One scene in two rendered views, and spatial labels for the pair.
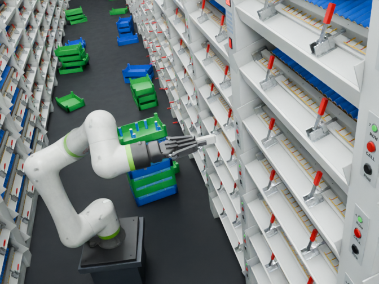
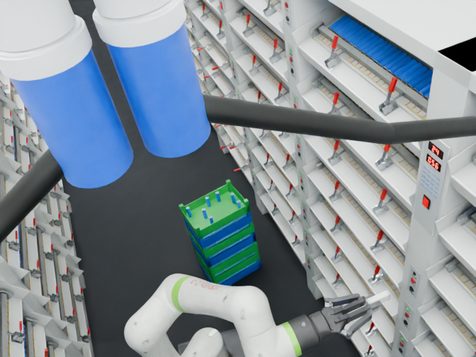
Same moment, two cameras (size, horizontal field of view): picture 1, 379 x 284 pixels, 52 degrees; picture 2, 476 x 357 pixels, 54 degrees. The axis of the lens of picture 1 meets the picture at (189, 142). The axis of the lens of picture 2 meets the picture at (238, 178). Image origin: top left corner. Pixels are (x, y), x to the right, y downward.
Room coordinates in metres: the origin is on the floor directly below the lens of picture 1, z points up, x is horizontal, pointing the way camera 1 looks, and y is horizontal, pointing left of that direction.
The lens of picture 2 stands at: (0.50, 0.32, 2.23)
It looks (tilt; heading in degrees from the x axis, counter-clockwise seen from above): 43 degrees down; 355
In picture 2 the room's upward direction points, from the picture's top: 12 degrees counter-clockwise
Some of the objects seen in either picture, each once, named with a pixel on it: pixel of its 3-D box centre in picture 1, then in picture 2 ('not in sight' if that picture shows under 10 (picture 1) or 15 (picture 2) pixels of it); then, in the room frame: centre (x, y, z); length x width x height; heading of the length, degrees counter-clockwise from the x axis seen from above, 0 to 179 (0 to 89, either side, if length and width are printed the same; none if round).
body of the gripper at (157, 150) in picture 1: (162, 150); (328, 322); (1.12, 0.10, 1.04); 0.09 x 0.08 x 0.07; 98
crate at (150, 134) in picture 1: (140, 130); (214, 207); (2.17, 0.30, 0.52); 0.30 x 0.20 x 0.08; 107
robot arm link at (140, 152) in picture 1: (141, 155); (304, 334); (1.11, 0.17, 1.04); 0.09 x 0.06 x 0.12; 8
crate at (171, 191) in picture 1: (153, 187); (229, 263); (2.17, 0.30, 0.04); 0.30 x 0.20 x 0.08; 107
